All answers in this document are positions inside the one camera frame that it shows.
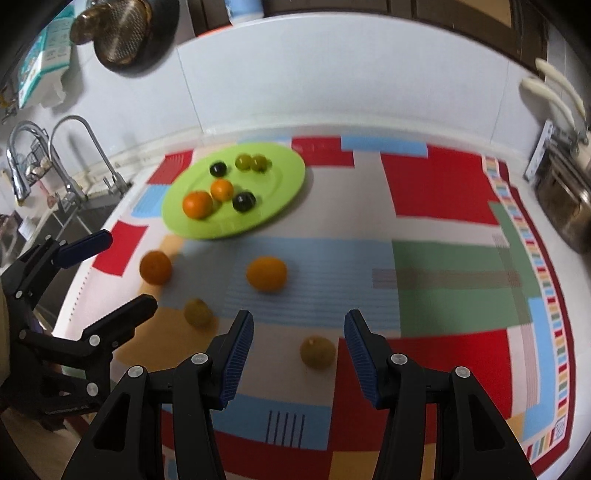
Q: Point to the colourful patterned table mat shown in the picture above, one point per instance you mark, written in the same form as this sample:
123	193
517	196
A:
438	189

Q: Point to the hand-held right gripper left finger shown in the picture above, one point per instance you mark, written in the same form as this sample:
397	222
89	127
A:
235	355

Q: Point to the yellow-green round fruit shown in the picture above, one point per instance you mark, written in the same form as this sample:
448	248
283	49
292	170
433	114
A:
198	312
317	352

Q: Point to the black frying pan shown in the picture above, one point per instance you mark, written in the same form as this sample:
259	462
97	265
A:
161	41

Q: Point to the large orange tangerine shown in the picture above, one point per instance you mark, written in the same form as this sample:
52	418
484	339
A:
197	205

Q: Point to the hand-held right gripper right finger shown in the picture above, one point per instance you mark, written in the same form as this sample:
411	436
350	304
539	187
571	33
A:
362	360

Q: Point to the thin gooseneck faucet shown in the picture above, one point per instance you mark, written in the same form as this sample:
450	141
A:
99	152

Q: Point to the thick chrome faucet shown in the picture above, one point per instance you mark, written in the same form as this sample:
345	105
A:
18	175

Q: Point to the stainless steel pot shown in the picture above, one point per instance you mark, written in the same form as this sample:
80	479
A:
563	203

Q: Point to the green citrus fruit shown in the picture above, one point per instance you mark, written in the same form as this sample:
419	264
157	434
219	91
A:
243	161
260	163

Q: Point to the golden mesh strainer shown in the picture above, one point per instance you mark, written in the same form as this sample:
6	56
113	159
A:
124	32

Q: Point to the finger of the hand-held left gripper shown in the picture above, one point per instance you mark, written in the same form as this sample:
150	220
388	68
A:
85	247
124	316

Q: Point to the white pump bottle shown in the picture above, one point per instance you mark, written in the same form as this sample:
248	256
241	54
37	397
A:
244	9

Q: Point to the brass ladle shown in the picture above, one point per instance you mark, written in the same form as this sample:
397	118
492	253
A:
87	25

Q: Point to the dark purple round fruit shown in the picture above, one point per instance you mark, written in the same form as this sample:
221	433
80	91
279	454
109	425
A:
244	201
217	169

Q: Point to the teal tissue pack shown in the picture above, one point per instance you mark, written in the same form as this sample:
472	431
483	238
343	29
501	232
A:
41	60

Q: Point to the stainless steel sink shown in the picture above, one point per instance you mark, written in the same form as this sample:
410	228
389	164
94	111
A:
69	221

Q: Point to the green plate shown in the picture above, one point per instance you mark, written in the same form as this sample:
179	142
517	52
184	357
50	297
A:
277	184

